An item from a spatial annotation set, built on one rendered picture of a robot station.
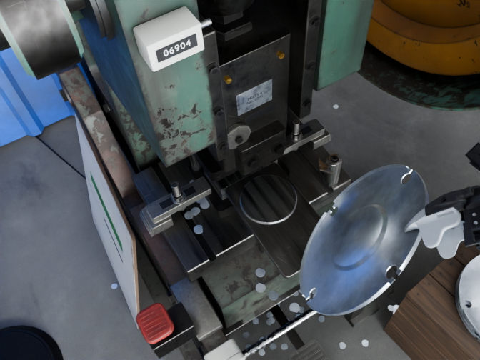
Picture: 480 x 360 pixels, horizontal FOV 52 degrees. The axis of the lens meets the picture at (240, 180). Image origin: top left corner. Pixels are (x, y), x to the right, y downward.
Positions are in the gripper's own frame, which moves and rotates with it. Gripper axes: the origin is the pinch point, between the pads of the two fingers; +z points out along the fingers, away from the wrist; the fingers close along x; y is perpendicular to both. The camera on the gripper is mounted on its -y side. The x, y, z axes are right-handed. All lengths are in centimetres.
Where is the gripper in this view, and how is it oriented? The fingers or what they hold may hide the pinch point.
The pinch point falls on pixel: (414, 225)
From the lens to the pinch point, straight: 78.2
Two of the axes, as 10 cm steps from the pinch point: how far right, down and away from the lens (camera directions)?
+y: -1.2, 8.3, -5.4
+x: 7.4, 4.4, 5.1
